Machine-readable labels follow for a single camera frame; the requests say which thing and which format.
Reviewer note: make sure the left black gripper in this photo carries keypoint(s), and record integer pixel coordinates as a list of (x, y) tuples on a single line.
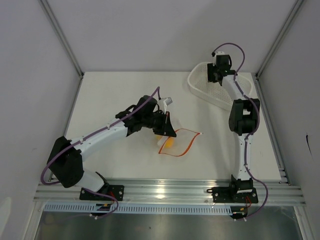
[(166, 127)]

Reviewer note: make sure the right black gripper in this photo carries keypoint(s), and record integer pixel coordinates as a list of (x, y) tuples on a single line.
[(210, 68)]

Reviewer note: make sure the orange fruit with leaf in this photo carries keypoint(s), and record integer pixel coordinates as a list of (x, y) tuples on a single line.
[(169, 143)]

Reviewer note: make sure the clear orange zip top bag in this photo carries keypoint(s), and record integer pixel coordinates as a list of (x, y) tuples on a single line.
[(182, 142)]

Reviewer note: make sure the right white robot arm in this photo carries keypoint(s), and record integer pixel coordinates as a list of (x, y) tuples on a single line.
[(243, 121)]

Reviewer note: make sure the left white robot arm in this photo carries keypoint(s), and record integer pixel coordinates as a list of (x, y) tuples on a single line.
[(68, 155)]

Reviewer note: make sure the white perforated plastic basket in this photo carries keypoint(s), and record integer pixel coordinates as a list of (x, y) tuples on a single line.
[(214, 93)]

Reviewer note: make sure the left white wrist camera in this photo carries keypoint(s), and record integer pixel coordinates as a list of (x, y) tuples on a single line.
[(164, 103)]

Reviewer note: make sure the right aluminium frame post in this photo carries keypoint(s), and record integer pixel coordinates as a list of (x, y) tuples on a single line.
[(284, 30)]

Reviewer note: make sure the aluminium frame post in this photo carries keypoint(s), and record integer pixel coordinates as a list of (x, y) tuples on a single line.
[(284, 30), (56, 27)]

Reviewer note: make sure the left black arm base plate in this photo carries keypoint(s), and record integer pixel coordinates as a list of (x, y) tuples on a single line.
[(115, 191)]

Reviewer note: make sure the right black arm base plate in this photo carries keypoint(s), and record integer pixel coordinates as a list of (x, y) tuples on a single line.
[(225, 195)]

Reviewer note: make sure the right side aluminium rail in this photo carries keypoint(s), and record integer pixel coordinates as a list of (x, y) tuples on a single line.
[(285, 180)]

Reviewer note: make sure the aluminium mounting rail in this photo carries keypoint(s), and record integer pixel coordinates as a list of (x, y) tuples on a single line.
[(175, 192)]

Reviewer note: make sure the white slotted cable duct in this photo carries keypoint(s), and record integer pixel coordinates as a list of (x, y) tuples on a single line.
[(132, 208)]

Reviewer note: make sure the left aluminium frame post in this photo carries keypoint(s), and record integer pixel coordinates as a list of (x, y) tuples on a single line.
[(56, 27)]

